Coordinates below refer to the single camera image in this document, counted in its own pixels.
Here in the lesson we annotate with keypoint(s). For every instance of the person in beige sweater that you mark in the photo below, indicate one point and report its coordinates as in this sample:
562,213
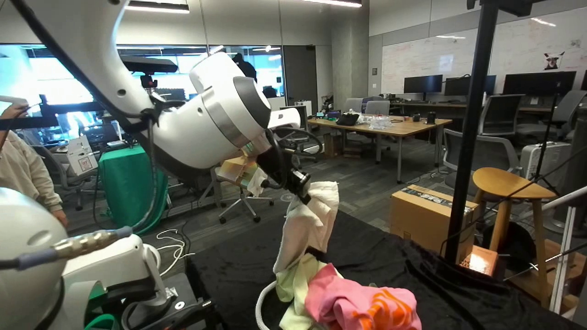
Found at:
25,171

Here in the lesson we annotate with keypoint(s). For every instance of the black velvet table cloth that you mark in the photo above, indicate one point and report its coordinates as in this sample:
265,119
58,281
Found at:
238,277

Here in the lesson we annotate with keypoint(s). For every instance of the cardboard box on floor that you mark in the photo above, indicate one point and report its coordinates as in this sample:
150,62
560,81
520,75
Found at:
423,216

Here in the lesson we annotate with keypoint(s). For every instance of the white towel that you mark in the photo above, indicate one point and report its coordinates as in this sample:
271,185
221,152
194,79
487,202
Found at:
309,224

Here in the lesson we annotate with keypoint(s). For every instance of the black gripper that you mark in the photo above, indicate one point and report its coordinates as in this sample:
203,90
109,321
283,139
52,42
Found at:
278,163

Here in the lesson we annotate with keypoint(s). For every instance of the black camera stand pole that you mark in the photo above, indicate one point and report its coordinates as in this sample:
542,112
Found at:
471,127

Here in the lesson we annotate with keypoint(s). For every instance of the wooden conference table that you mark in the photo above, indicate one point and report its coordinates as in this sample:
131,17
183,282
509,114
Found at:
392,127

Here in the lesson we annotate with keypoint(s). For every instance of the pink shirt orange print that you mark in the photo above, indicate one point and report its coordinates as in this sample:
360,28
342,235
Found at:
346,304

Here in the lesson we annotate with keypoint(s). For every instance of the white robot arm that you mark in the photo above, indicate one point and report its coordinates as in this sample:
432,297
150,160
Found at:
43,268

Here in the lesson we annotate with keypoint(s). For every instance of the light yellow cloth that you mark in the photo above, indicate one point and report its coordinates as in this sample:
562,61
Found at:
293,284

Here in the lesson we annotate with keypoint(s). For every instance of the grey office chair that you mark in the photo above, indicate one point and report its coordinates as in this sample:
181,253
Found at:
496,130

